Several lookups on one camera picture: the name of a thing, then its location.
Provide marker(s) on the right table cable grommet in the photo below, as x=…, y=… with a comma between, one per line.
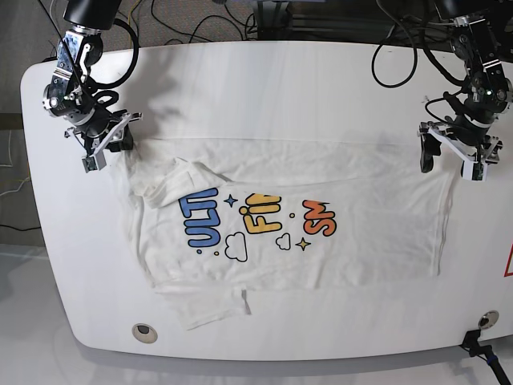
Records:
x=488, y=320

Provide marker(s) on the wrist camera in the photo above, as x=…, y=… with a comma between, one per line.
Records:
x=94, y=162
x=474, y=171

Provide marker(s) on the black clamp with cable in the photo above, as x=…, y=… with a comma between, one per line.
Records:
x=472, y=346

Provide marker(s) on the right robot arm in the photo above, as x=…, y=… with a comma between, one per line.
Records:
x=74, y=95

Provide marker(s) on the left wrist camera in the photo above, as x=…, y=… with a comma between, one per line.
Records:
x=474, y=171

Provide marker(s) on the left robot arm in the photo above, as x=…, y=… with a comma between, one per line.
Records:
x=479, y=35

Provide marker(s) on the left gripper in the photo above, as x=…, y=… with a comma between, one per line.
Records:
x=466, y=137

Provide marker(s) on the left table cable grommet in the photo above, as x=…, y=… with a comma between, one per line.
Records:
x=144, y=333

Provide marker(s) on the table cable grommet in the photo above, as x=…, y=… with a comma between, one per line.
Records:
x=144, y=333
x=488, y=320

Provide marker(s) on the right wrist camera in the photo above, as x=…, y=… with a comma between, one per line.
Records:
x=94, y=162

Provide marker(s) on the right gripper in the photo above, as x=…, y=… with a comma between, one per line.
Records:
x=93, y=128

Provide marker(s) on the white printed T-shirt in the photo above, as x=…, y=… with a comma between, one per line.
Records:
x=211, y=221

